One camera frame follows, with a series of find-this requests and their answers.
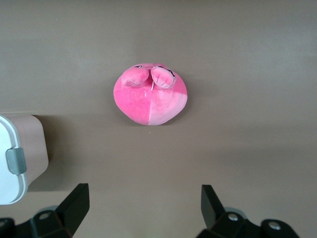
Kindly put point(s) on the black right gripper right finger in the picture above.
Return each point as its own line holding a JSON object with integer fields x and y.
{"x": 213, "y": 215}

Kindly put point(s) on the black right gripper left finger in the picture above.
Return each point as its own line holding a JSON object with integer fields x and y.
{"x": 74, "y": 210}

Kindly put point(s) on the white box lid grey clips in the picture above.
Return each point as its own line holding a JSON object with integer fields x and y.
{"x": 5, "y": 178}

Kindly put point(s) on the pink plush toy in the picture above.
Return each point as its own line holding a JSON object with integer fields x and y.
{"x": 138, "y": 104}

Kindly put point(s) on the pink plastic box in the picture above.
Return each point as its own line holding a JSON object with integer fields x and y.
{"x": 34, "y": 148}

